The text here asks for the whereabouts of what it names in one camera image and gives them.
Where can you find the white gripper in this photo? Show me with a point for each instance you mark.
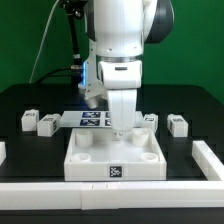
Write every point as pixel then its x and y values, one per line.
pixel 121 81

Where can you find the white square tabletop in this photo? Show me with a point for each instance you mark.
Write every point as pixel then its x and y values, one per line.
pixel 96 154

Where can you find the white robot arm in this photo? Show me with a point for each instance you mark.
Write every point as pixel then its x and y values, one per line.
pixel 118 31

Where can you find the white sheet with markers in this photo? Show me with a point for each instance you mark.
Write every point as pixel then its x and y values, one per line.
pixel 85 119

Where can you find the white U-shaped fence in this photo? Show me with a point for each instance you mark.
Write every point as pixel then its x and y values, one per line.
pixel 117 195

